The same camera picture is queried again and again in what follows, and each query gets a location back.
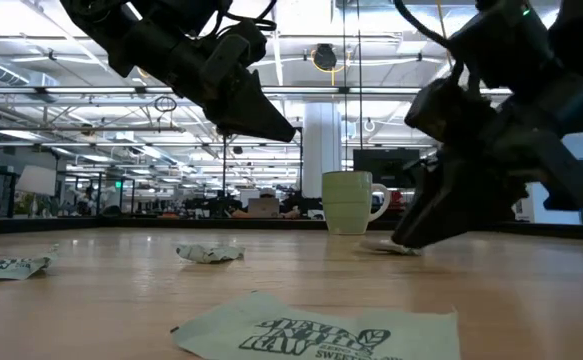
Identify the white building column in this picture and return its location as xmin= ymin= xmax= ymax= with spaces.
xmin=302 ymin=101 xmax=343 ymax=200

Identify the black square panel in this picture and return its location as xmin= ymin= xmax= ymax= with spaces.
xmin=352 ymin=147 xmax=425 ymax=190

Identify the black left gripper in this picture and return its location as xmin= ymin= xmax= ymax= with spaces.
xmin=120 ymin=19 xmax=297 ymax=144

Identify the green ceramic mug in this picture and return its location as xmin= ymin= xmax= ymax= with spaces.
xmin=321 ymin=170 xmax=392 ymax=236

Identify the pale green stevia packet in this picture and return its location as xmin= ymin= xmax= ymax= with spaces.
xmin=169 ymin=291 xmax=463 ymax=360
xmin=175 ymin=243 xmax=247 ymax=265
xmin=359 ymin=238 xmax=423 ymax=257
xmin=0 ymin=243 xmax=55 ymax=282

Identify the ceiling cable reel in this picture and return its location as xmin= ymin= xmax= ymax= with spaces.
xmin=310 ymin=43 xmax=352 ymax=74

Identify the person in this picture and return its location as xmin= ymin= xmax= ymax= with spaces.
xmin=229 ymin=186 xmax=303 ymax=220

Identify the grey laptop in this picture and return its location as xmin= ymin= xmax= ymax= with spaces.
xmin=247 ymin=196 xmax=281 ymax=219

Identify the white lamp shade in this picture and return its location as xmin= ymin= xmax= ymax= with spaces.
xmin=14 ymin=164 xmax=58 ymax=198

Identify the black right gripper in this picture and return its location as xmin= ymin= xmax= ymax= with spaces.
xmin=392 ymin=76 xmax=583 ymax=250

